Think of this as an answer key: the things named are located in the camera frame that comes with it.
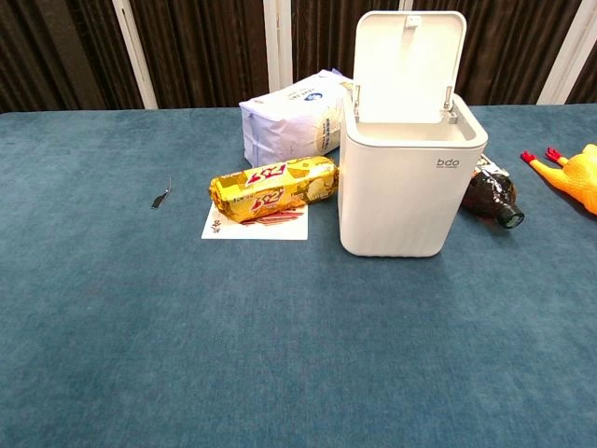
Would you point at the white square container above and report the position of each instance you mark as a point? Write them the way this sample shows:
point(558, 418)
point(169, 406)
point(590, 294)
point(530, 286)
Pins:
point(396, 196)

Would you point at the white card with red print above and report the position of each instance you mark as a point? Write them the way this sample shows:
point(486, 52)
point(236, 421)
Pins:
point(261, 232)

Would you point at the golden biscuit packet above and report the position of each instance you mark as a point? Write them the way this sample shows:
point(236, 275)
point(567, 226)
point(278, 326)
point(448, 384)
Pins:
point(270, 189)

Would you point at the white blue tissue pack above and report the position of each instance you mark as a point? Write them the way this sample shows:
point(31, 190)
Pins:
point(289, 121)

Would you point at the blue table mat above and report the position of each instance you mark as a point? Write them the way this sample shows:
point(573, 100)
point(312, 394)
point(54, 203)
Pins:
point(186, 326)

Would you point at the brown glass bottle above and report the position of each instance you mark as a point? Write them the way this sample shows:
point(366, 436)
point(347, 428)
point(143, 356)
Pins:
point(490, 193)

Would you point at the dark brown curtain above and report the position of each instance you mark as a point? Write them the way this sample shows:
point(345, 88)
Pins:
point(210, 46)

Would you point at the yellow rubber chicken toy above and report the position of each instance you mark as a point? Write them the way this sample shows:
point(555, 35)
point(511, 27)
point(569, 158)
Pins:
point(580, 175)

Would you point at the white frame pole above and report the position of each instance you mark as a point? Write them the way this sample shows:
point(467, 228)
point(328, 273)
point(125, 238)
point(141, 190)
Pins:
point(277, 46)
point(135, 56)
point(566, 56)

